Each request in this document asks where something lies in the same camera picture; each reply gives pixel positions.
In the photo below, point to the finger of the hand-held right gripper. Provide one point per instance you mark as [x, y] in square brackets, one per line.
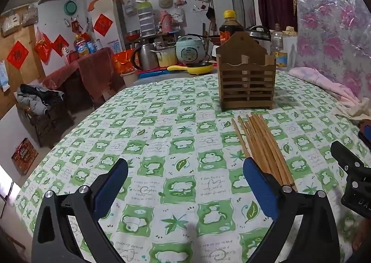
[345, 157]
[366, 135]

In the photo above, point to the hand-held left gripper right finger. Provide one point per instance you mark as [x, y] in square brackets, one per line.
[259, 187]

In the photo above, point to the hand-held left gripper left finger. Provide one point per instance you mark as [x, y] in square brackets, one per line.
[111, 184]

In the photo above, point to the bundle of wooden chopsticks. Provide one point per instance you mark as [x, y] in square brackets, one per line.
[262, 141]

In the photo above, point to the wooden utensil holder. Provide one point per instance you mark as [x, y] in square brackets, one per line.
[242, 45]

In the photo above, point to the person's right hand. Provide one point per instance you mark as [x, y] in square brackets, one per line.
[363, 235]

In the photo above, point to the beige cloth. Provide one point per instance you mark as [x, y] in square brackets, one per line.
[352, 110]

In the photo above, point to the pink floral blanket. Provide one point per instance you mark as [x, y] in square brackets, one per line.
[316, 80]

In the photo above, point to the green checked bedsheet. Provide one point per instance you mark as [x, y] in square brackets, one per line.
[174, 141]

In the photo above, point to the wooden chair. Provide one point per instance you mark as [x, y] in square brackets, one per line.
[43, 126]

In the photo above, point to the red cardboard box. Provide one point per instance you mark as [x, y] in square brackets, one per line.
[24, 157]

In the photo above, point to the grey jacket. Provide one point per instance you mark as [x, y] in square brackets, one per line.
[37, 97]

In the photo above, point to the table with red cover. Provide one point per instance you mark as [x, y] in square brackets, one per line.
[92, 68]

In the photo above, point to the blue mat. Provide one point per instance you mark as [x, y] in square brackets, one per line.
[156, 74]

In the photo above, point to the orange gift bag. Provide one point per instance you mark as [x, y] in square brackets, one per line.
[123, 62]

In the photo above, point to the clear cooking oil bottle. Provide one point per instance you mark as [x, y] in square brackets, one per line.
[278, 45]

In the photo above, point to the stainless steel electric kettle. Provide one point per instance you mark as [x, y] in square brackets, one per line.
[146, 58]

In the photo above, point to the yellow frying pan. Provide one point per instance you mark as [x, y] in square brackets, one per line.
[200, 69]

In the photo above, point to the yellow pot with lid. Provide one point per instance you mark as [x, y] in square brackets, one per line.
[166, 58]

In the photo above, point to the blue tin can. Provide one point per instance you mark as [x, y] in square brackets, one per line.
[91, 46]

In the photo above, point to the white tin can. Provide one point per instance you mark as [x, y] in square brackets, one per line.
[98, 44]

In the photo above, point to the yellow cooking oil jug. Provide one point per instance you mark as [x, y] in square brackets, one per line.
[81, 46]

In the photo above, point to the red diamond paper decoration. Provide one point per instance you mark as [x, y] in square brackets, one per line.
[17, 54]
[60, 44]
[103, 24]

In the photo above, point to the red bowl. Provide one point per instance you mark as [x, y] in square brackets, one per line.
[133, 36]

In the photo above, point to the light blue rice cooker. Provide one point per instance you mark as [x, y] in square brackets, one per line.
[191, 49]

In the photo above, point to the red plastic bag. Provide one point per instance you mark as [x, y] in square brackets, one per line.
[43, 46]

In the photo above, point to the wooden shelf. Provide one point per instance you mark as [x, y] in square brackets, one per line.
[162, 37]

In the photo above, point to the soy sauce bottle yellow cap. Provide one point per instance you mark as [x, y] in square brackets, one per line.
[230, 28]

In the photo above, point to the white refrigerator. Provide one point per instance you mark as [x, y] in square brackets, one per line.
[120, 19]

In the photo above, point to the stacked steamer green lid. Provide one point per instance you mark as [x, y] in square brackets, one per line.
[146, 19]

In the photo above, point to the pink thermos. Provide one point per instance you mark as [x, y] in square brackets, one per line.
[167, 22]

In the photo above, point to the green plastic basin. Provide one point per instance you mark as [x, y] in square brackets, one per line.
[70, 7]

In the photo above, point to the white tote bag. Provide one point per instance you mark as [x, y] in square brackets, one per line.
[177, 15]

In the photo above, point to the floral plastic wall sheet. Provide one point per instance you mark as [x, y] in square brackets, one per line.
[330, 19]

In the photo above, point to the blue wall calendar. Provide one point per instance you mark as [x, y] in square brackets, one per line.
[4, 75]

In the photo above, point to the woven wall bag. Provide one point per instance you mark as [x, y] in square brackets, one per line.
[29, 14]
[11, 26]

